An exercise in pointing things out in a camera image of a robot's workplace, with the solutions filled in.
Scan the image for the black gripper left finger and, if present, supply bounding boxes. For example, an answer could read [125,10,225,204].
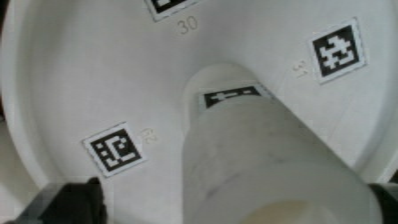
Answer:
[24,177,109,224]

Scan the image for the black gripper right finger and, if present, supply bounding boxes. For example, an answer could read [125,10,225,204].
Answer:
[370,183,398,224]

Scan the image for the white cylindrical table leg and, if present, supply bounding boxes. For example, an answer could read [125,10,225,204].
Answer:
[180,84,388,224]

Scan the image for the white round table top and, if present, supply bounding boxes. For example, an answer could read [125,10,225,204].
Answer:
[0,0,398,224]

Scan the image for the white U-shaped fence frame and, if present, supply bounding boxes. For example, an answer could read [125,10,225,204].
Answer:
[0,123,40,224]

